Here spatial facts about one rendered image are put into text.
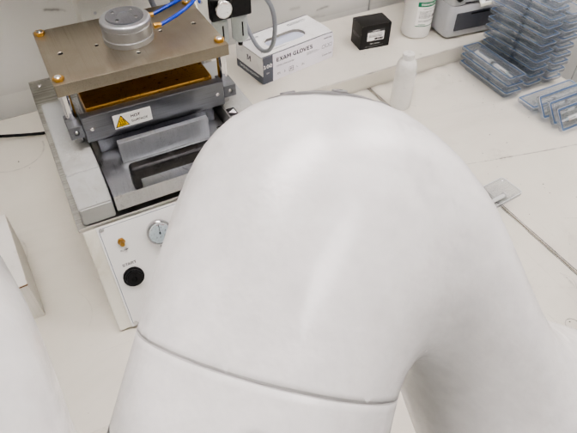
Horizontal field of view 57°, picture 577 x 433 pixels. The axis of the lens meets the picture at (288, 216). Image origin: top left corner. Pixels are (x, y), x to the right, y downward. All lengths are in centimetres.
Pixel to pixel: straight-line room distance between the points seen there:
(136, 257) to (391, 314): 75
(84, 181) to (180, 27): 30
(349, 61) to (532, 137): 50
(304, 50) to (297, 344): 128
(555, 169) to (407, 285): 116
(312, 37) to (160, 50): 62
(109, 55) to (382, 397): 78
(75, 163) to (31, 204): 36
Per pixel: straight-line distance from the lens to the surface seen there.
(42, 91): 120
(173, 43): 91
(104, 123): 88
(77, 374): 94
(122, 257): 89
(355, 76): 142
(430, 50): 157
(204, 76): 91
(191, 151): 84
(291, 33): 144
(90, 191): 85
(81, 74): 86
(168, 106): 89
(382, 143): 18
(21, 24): 142
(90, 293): 102
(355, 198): 16
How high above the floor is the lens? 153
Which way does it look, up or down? 46 degrees down
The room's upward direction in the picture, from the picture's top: straight up
